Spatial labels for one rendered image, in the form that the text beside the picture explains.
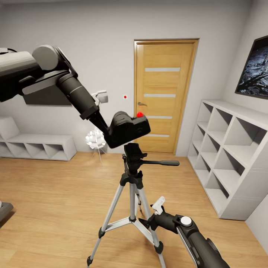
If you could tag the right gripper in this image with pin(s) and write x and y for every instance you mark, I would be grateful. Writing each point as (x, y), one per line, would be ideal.
(156, 220)

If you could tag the door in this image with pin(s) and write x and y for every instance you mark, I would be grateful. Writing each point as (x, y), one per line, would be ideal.
(162, 72)

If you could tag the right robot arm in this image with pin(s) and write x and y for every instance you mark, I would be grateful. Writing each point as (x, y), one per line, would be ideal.
(203, 252)

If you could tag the wall mounted tv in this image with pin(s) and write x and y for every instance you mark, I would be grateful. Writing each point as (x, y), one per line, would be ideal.
(51, 95)

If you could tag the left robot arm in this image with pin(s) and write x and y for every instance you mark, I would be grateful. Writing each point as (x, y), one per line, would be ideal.
(22, 73)

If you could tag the camera tripod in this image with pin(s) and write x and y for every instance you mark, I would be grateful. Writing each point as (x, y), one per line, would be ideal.
(132, 161)

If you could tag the digital camera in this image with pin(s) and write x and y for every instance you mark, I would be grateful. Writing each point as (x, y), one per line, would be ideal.
(125, 129)

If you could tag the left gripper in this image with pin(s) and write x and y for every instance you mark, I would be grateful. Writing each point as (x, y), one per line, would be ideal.
(86, 106)

